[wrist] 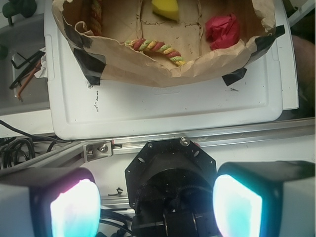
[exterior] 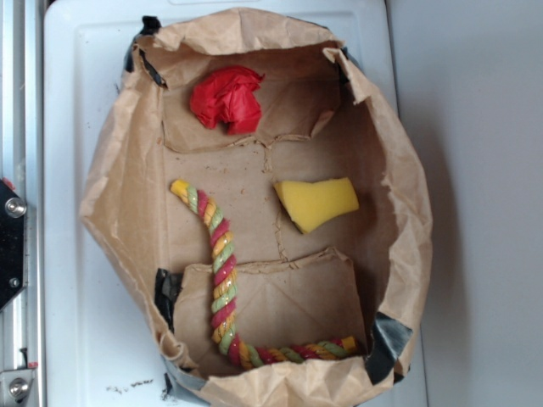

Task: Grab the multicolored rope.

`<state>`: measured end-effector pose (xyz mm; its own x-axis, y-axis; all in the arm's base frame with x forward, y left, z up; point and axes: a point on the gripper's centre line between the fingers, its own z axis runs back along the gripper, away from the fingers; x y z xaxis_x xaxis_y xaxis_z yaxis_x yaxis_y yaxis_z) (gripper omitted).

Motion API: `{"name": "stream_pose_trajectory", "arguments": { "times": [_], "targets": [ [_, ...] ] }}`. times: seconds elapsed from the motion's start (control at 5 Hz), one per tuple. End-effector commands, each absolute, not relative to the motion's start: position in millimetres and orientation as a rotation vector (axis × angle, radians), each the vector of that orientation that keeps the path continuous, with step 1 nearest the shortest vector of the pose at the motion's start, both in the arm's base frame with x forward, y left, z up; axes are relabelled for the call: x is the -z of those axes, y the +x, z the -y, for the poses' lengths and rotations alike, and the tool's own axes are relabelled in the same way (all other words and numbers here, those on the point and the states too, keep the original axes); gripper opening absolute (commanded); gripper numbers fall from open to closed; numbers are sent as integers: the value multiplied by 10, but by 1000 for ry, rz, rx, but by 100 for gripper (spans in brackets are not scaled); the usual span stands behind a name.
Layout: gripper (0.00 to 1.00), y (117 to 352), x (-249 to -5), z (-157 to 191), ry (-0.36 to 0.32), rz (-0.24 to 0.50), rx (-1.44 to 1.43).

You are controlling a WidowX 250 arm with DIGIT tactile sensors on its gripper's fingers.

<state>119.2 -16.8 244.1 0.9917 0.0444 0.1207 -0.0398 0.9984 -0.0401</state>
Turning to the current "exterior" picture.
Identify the multicolored twisted rope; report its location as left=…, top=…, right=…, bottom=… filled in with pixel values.
left=170, top=179, right=358, bottom=369

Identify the white plastic tray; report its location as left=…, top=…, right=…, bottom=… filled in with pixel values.
left=44, top=1, right=427, bottom=406

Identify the brown paper bag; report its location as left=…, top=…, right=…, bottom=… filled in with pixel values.
left=80, top=8, right=433, bottom=406

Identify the aluminium frame rail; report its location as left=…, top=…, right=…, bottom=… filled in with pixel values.
left=0, top=0, right=47, bottom=407

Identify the crumpled red paper ball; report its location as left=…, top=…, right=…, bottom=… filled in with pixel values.
left=189, top=65, right=265, bottom=135

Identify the yellow sponge piece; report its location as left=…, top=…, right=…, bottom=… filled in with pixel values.
left=274, top=177, right=360, bottom=234

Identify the black mounting bracket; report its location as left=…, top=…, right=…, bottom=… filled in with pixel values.
left=0, top=179, right=27, bottom=311

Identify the silver corner bracket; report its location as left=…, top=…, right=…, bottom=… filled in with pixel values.
left=1, top=369, right=36, bottom=407

